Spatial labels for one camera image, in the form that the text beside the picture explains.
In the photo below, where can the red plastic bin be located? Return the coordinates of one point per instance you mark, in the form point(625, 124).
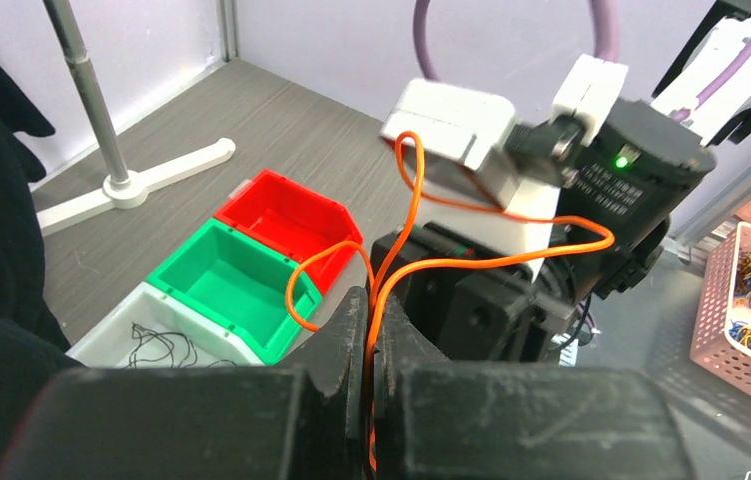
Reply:
point(289, 220)

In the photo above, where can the green plastic bin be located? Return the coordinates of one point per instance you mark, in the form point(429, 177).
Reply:
point(237, 283)

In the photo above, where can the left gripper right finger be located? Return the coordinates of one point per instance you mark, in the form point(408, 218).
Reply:
point(442, 419)

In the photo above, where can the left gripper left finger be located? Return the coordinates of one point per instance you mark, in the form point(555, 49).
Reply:
point(299, 419)

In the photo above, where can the white clothes rack stand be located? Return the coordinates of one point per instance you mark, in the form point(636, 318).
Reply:
point(121, 188)

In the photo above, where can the white plastic bin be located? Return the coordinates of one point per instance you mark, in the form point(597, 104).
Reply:
point(150, 329)

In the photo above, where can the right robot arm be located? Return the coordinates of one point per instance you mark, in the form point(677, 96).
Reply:
point(646, 159)

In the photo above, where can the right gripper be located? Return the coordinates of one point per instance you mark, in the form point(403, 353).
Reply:
point(509, 313)

